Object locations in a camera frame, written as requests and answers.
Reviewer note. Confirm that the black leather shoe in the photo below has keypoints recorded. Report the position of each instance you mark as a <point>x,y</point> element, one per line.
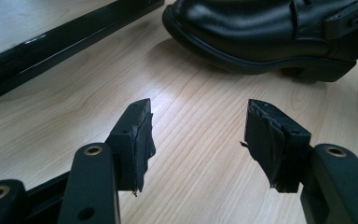
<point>230,31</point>

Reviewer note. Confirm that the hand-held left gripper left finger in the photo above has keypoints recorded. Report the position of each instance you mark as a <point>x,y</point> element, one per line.
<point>133,146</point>

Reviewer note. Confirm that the red and black shoe rack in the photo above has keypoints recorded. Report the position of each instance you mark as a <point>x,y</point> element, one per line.
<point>59,46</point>

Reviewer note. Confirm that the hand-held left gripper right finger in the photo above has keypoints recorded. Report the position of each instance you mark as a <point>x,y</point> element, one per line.
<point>276,149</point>

